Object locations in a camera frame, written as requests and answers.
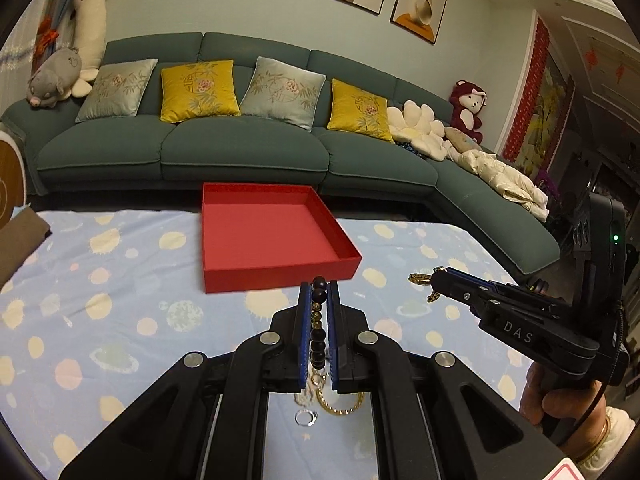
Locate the red hanging decoration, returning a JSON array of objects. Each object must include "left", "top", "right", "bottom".
[{"left": 502, "top": 16, "right": 550, "bottom": 162}]

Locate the round wooden white exercise device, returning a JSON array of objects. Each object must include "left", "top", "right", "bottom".
[{"left": 0, "top": 131, "right": 27, "bottom": 228}]

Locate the blue patterned bed sheet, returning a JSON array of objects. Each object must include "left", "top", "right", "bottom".
[{"left": 1, "top": 210, "right": 529, "bottom": 479}]

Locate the brown folded cloth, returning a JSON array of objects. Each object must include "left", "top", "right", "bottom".
[{"left": 0, "top": 207, "right": 51, "bottom": 287}]

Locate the grey-green embroidered cushion centre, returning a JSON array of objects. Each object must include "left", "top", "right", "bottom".
[{"left": 240, "top": 56, "right": 326, "bottom": 131}]

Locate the yellow embroidered cushion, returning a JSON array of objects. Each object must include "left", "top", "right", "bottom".
[
  {"left": 326, "top": 78, "right": 394, "bottom": 144},
  {"left": 160, "top": 60, "right": 241, "bottom": 125}
]

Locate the grey-green embroidered cushion left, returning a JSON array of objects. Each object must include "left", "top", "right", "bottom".
[{"left": 75, "top": 58, "right": 158, "bottom": 124}]

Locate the framed wall picture right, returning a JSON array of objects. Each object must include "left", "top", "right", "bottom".
[{"left": 390, "top": 0, "right": 448, "bottom": 44}]

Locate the red shallow tray box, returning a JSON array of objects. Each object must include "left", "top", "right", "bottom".
[{"left": 201, "top": 183, "right": 361, "bottom": 294}]

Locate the yellow embroidered cushion left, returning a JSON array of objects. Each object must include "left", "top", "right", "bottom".
[{"left": 160, "top": 60, "right": 241, "bottom": 125}]

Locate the grey-green embroidered cushion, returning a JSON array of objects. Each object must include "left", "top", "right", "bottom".
[
  {"left": 75, "top": 58, "right": 158, "bottom": 124},
  {"left": 240, "top": 56, "right": 326, "bottom": 131}
]

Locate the person's right hand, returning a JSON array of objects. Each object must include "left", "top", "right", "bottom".
[{"left": 518, "top": 362, "right": 608, "bottom": 463}]

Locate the grey pig plush toy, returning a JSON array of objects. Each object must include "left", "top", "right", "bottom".
[{"left": 26, "top": 48, "right": 81, "bottom": 108}]

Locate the cream quilted blanket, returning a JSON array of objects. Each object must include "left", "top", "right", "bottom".
[{"left": 454, "top": 150, "right": 549, "bottom": 223}]

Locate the dark green sectional sofa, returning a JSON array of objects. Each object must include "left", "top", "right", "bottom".
[{"left": 2, "top": 31, "right": 561, "bottom": 276}]

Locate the yellow embroidered cushion right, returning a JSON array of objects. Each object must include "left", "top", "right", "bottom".
[{"left": 326, "top": 78, "right": 394, "bottom": 144}]

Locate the tan small cushion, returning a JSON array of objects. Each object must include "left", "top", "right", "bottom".
[{"left": 445, "top": 127, "right": 480, "bottom": 153}]

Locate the gold chain necklace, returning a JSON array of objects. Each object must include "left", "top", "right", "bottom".
[{"left": 314, "top": 386, "right": 367, "bottom": 417}]

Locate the white long plush toy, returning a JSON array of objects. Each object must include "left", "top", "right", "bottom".
[{"left": 72, "top": 0, "right": 106, "bottom": 98}]

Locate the cream flower-shaped cushion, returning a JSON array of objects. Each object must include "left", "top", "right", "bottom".
[{"left": 386, "top": 100, "right": 447, "bottom": 162}]

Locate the gold wristwatch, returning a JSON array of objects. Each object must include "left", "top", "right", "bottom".
[{"left": 408, "top": 266, "right": 447, "bottom": 304}]

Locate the red monkey plush toy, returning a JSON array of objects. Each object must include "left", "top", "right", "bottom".
[{"left": 449, "top": 80, "right": 487, "bottom": 144}]

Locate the dark bead bracelet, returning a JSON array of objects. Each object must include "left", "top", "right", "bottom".
[{"left": 309, "top": 276, "right": 330, "bottom": 370}]

